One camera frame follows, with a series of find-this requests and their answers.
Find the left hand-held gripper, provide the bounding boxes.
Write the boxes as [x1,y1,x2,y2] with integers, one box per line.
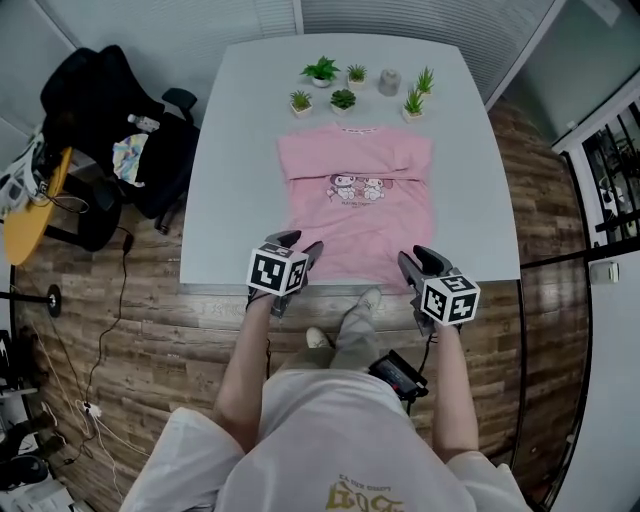
[246,229,325,319]

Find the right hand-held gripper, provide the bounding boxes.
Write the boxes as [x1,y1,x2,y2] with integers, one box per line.
[397,244,481,337]

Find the pink long-sleeved shirt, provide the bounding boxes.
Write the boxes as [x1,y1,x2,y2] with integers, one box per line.
[276,124,435,295]

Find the person's right forearm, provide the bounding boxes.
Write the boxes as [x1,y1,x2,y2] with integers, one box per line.
[430,322,480,464]

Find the person's left forearm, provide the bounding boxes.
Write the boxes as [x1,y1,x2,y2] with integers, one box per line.
[212,295,281,454]

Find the person's white t-shirt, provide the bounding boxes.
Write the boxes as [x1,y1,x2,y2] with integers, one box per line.
[121,370,532,512]

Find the person's right shoe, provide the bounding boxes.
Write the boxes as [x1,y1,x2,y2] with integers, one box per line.
[356,287,383,317]

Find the person's grey trousers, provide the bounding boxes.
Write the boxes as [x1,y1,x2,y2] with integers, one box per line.
[275,299,380,374]

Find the black belt-worn device box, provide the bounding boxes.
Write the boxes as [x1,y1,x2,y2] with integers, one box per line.
[368,349,430,402]

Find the small spiky potted plant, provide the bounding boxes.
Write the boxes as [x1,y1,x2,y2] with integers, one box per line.
[346,63,369,92]
[289,89,314,119]

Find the dark succulent potted plant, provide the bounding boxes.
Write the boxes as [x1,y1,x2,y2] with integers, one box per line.
[329,88,358,117]

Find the tall grass potted plant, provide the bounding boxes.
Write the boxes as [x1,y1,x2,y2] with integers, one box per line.
[413,65,435,99]
[401,88,426,124]

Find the leafy green potted plant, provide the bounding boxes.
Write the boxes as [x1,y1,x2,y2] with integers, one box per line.
[299,55,342,90]

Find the colourful patterned cloth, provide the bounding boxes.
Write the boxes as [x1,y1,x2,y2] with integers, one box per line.
[111,132,150,188]

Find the clear plastic bottle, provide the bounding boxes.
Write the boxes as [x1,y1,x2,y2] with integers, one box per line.
[126,113,162,132]

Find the black office chair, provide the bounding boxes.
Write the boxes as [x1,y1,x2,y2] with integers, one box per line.
[39,44,202,253]

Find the yellow round side table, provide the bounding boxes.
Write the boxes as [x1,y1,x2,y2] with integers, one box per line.
[3,146,74,266]

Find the black floor cable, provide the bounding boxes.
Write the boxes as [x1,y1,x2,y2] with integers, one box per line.
[85,227,135,406]

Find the black metal frame rack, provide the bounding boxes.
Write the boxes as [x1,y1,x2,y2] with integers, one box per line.
[558,97,640,261]

